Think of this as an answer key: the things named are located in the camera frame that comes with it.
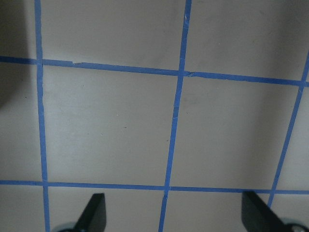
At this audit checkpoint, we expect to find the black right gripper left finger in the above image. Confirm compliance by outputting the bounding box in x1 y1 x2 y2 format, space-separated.
73 193 107 232

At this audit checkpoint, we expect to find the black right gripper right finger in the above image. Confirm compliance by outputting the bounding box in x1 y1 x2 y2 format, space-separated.
241 191 285 232

